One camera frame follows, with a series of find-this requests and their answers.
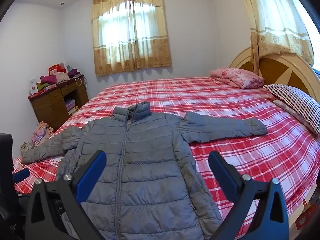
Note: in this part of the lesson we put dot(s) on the wooden bed headboard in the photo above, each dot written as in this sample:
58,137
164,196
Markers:
277,70

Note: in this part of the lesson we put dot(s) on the pink floral folded quilt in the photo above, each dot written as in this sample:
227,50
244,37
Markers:
237,77

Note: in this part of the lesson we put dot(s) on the pale floral pillow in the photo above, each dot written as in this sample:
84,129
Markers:
283,107

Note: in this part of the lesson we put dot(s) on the white printed box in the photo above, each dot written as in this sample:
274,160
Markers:
32,86

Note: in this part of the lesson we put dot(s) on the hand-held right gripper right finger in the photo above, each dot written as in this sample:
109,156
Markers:
222,177

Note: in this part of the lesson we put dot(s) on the grey puffer jacket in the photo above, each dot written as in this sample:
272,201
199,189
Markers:
145,155

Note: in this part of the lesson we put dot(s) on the magenta folded clothes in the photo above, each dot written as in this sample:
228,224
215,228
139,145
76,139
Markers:
48,79

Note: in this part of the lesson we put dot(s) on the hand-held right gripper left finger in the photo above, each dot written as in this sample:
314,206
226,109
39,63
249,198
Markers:
91,177

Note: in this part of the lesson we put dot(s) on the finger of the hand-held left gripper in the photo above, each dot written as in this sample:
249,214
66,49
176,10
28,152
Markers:
21,175

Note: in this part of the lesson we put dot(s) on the beige floral window curtain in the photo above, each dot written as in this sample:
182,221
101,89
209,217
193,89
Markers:
130,47
277,25

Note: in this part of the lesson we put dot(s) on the striped pillow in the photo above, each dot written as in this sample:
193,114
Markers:
295,102

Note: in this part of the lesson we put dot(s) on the brown wooden desk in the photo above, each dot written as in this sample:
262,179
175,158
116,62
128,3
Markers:
50,110

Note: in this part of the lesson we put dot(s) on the floral cloth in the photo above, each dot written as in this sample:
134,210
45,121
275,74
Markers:
26,148

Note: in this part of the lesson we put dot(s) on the bed with red plaid sheet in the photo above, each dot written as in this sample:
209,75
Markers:
225,100

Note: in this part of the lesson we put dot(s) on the red cardboard box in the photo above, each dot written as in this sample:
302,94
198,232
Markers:
306,217

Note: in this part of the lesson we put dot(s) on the stack of purple items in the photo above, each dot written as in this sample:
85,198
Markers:
70,106

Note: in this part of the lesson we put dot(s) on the red gift box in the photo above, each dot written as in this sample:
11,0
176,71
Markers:
56,68

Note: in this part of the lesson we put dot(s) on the pink folded garment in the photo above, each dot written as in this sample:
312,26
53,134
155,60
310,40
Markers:
62,77

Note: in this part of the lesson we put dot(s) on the pink clothes pile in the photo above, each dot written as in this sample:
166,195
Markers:
42,132

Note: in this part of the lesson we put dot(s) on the purple folded clothes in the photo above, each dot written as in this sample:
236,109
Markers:
73,73

